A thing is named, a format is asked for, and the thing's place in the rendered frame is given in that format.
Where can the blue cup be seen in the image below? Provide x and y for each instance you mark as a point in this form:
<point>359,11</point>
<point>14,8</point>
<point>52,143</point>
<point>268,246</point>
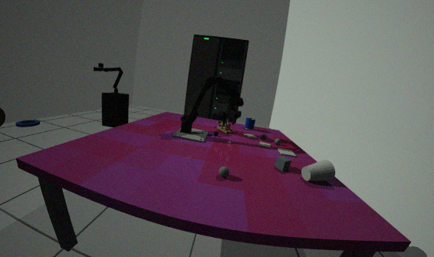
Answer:
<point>249,123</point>

